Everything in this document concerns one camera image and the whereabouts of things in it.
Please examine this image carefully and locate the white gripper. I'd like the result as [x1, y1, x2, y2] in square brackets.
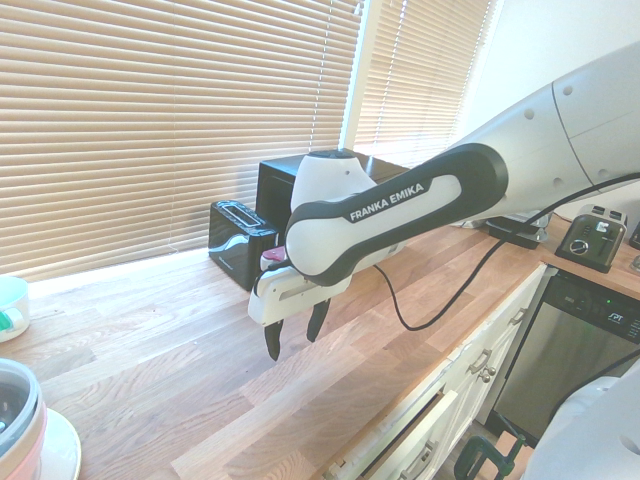
[247, 264, 352, 363]

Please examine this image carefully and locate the black toaster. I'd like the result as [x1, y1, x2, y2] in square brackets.
[208, 199, 279, 292]

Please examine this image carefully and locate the silver toaster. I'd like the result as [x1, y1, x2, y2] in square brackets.
[553, 203, 629, 274]

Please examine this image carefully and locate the black and steel microwave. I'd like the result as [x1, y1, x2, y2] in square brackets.
[257, 154, 413, 237]

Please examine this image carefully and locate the white open drawer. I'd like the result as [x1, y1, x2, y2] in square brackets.
[322, 388, 460, 480]

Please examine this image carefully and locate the white kitchen cabinet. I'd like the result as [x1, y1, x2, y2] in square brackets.
[319, 261, 560, 480]

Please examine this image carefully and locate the green clamp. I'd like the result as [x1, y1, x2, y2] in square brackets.
[458, 432, 530, 480]

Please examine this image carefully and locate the black flat appliance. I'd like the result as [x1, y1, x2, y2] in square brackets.
[486, 211, 554, 251]

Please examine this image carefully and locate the wide beige window blind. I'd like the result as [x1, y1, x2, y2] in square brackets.
[0, 0, 365, 284]

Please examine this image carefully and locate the white plate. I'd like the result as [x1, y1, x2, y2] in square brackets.
[43, 406, 83, 480]

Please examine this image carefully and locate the stainless steel dishwasher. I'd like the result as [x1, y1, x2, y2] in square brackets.
[491, 268, 640, 442]

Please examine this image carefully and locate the white mug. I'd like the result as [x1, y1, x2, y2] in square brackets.
[0, 274, 32, 344]

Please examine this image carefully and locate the clear plastic container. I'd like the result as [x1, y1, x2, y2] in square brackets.
[0, 357, 44, 454]

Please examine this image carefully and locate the narrow beige window blind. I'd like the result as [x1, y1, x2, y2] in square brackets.
[353, 0, 497, 170]

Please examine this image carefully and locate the pink bowl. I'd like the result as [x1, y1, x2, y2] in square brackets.
[0, 403, 50, 480]

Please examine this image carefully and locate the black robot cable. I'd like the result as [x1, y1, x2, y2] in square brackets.
[372, 172, 640, 333]

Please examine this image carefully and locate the metal drawer handle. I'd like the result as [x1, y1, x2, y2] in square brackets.
[398, 441, 437, 480]

